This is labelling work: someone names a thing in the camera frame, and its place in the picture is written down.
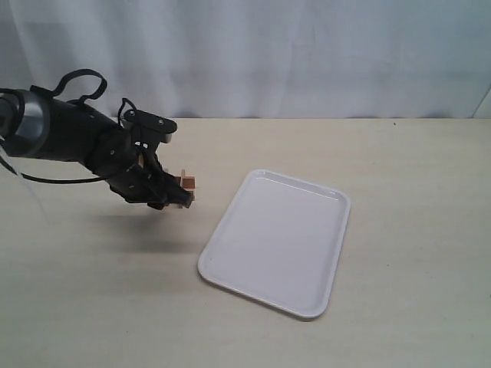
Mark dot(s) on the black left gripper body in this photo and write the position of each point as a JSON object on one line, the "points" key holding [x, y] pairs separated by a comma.
{"points": [[131, 171]]}

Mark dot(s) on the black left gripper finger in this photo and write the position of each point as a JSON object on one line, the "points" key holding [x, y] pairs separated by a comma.
{"points": [[174, 187], [180, 202]]}

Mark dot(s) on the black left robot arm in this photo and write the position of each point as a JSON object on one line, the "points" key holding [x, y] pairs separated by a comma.
{"points": [[35, 125]]}

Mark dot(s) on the white plastic tray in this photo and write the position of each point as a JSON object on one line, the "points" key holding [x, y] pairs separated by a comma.
{"points": [[279, 243]]}

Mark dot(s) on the white backdrop curtain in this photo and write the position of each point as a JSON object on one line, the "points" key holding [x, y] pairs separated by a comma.
{"points": [[268, 59]]}

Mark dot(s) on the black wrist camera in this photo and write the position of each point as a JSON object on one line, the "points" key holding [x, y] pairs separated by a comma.
{"points": [[149, 128]]}

